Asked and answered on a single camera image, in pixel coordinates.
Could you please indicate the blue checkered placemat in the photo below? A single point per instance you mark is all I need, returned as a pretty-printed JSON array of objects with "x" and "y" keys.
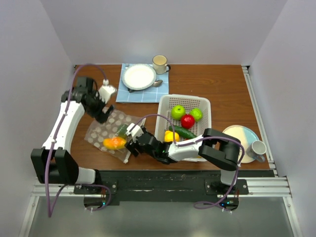
[{"x": 148, "y": 95}]

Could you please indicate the dark green fake cucumber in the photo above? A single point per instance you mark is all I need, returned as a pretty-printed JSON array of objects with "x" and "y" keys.
[{"x": 182, "y": 132}]

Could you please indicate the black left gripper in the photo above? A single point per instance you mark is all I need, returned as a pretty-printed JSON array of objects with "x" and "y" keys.
[{"x": 99, "y": 115}]

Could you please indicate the white round plate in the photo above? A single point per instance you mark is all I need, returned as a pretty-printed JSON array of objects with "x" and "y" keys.
[{"x": 139, "y": 76}]

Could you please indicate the aluminium frame rail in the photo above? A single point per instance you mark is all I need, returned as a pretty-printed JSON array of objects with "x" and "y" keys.
[{"x": 160, "y": 204}]

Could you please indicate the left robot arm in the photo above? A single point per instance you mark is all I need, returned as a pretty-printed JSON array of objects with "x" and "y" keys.
[{"x": 53, "y": 162}]

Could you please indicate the yellow orange fake fruit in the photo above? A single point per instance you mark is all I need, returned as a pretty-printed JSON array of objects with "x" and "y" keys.
[{"x": 114, "y": 143}]

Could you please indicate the clear zip top bag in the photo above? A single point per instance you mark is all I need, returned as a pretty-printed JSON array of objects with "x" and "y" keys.
[{"x": 115, "y": 126}]

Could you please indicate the cream enamel mug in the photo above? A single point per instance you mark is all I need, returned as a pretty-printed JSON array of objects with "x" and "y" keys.
[{"x": 160, "y": 64}]

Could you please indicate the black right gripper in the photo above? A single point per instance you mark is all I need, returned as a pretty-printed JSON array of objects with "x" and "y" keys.
[{"x": 132, "y": 149}]

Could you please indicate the cream and blue saucer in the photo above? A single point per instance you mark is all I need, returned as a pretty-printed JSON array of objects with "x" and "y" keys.
[{"x": 246, "y": 137}]

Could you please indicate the light green fake fruit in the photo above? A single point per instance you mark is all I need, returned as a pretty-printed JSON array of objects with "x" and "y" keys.
[{"x": 196, "y": 113}]

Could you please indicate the metal spoon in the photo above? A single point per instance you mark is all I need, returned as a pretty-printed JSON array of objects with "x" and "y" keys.
[{"x": 157, "y": 83}]

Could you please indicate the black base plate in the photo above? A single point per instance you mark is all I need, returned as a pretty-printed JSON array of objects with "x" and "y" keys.
[{"x": 153, "y": 186}]

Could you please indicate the red fake apple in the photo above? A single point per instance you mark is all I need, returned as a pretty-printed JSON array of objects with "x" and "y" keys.
[{"x": 187, "y": 121}]

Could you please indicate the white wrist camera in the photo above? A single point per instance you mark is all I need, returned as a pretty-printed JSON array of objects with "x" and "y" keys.
[
  {"x": 106, "y": 91},
  {"x": 132, "y": 131}
]

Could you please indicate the black fork handle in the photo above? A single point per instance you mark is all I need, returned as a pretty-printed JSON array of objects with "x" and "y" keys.
[{"x": 130, "y": 90}]

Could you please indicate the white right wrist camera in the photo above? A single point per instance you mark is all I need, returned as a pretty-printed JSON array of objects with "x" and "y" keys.
[{"x": 132, "y": 131}]

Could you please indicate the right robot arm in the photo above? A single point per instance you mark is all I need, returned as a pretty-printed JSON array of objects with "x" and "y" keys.
[{"x": 220, "y": 149}]

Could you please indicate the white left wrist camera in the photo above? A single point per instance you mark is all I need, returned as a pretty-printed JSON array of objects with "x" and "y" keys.
[{"x": 106, "y": 91}]

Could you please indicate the grey ceramic cup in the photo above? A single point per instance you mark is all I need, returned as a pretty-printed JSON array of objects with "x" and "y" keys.
[{"x": 256, "y": 150}]

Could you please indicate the yellow fake lemon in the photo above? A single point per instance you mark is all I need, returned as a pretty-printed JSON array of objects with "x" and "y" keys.
[{"x": 170, "y": 136}]

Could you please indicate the white perforated plastic basket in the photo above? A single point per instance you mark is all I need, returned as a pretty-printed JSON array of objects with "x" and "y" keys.
[{"x": 167, "y": 102}]

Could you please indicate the green fake apple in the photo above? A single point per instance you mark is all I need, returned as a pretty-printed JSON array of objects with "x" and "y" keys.
[{"x": 177, "y": 112}]

